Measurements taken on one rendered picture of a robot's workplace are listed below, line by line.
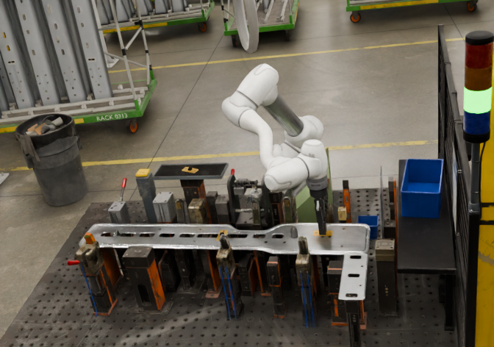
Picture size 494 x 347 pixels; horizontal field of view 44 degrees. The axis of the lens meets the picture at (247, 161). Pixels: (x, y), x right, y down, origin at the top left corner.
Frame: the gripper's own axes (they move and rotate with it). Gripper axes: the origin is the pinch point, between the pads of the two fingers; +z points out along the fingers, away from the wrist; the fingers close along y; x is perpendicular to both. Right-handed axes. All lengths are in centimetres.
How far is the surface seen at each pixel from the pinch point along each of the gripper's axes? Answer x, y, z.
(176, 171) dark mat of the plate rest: -77, -33, -12
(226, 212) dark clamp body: -49, -16, 2
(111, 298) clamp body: -103, 17, 29
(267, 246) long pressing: -24.0, 7.9, 5.3
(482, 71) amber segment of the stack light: 58, 67, -92
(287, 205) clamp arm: -17.5, -14.3, -2.1
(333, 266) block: 6.0, 18.3, 7.8
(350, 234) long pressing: 11.6, -1.7, 5.7
